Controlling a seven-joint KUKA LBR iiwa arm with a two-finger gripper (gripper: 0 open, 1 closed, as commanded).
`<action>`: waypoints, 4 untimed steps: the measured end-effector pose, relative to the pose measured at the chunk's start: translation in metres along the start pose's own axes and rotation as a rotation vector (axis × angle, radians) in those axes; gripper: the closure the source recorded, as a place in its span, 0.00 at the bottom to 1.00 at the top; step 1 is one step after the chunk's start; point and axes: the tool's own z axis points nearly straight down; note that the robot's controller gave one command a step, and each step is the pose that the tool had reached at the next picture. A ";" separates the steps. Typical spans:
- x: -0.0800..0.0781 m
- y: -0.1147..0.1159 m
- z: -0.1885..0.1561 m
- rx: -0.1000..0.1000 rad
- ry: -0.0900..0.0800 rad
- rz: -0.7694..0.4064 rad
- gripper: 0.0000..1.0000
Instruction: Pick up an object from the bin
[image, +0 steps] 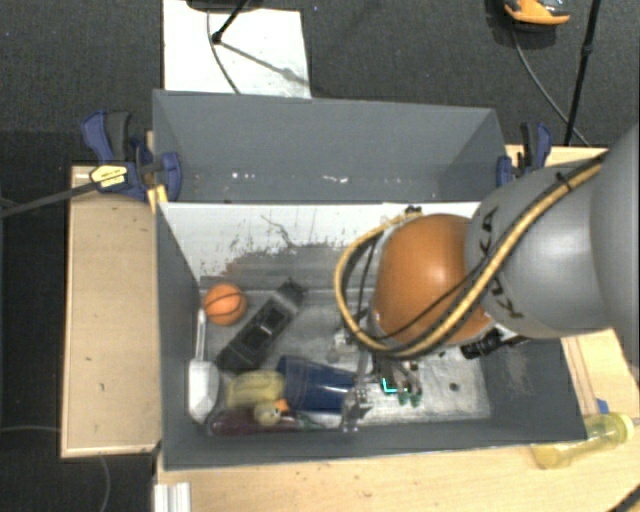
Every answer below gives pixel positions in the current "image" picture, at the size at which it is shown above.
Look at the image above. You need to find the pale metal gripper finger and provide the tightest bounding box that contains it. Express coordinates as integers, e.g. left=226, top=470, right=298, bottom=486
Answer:
left=341, top=394, right=361, bottom=434
left=353, top=383, right=375, bottom=420

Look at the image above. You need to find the pale wood flat board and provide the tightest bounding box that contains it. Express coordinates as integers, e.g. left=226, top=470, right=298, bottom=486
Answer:
left=60, top=160, right=164, bottom=459

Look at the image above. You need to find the white long-handled scoop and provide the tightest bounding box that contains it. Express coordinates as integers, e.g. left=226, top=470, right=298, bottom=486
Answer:
left=187, top=308, right=221, bottom=425

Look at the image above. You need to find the grey metal bin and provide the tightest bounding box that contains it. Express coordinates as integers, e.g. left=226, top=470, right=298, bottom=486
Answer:
left=151, top=88, right=589, bottom=471

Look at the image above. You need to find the black cylinder on white bracket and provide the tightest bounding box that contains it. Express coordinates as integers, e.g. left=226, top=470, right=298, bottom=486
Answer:
left=459, top=328, right=532, bottom=361

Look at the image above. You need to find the black plastic bottle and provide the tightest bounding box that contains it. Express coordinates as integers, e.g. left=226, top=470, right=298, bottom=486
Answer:
left=214, top=277, right=306, bottom=374

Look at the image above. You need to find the orange toy basketball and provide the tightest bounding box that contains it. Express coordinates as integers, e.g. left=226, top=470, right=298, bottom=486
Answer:
left=202, top=282, right=248, bottom=327

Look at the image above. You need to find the dark blue cup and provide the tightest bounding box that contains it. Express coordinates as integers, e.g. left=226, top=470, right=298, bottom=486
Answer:
left=275, top=354, right=359, bottom=414

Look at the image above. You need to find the yellow toy duck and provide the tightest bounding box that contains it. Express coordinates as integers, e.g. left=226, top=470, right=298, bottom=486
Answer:
left=223, top=369, right=291, bottom=428

